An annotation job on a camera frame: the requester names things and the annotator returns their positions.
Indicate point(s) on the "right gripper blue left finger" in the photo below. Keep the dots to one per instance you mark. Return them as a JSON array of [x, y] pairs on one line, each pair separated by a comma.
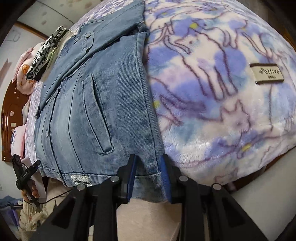
[[126, 176]]

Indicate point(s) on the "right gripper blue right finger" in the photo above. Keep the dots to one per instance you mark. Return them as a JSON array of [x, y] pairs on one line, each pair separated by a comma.
[[170, 177]]

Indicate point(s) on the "blue denim jacket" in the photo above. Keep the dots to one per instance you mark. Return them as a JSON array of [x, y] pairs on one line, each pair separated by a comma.
[[96, 107]]

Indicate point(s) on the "white printed pillow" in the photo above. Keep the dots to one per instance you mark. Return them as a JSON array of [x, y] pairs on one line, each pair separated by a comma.
[[18, 141]]

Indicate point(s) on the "brown wooden headboard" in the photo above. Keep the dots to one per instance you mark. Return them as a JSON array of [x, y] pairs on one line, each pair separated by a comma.
[[11, 117]]

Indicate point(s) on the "pink bear print quilt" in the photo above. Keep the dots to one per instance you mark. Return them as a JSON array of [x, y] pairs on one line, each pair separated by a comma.
[[24, 86]]

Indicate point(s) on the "black white patterned folded garment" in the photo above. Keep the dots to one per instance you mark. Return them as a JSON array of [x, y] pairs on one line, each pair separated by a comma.
[[37, 67]]

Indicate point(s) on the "purple cat print blanket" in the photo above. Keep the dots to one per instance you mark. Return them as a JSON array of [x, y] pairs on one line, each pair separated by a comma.
[[222, 82]]

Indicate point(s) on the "light green folded garment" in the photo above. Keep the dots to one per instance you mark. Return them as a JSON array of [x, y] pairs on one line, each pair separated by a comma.
[[50, 57]]

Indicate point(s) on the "cream folded garment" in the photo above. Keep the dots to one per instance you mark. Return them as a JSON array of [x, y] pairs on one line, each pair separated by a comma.
[[60, 46]]

